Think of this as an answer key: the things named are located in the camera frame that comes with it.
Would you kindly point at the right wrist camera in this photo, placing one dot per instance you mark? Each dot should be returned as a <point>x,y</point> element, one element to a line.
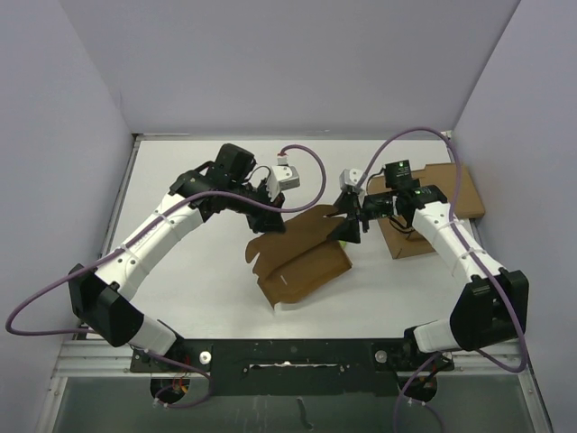
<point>350,181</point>

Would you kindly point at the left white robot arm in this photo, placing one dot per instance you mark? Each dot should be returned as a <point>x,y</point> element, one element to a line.
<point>102,296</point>

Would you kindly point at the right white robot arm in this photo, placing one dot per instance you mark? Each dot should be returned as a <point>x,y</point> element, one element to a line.
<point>491,303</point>

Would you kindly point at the flat cardboard stack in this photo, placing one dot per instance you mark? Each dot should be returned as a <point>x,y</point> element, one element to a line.
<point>429,202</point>

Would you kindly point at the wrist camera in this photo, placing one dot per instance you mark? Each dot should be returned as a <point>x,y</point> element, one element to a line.
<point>281,178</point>
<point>350,181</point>

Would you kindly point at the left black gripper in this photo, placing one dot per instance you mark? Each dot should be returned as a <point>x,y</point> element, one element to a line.
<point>267,220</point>

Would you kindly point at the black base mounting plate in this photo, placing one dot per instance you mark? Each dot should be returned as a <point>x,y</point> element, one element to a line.
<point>196,370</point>

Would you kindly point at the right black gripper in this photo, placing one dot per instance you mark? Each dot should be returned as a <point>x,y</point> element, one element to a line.
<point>348,229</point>

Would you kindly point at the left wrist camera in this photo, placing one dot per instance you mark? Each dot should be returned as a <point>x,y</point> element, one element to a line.
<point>281,178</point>

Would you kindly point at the brown cardboard box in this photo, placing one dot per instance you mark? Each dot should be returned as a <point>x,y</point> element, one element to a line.
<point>291,266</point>

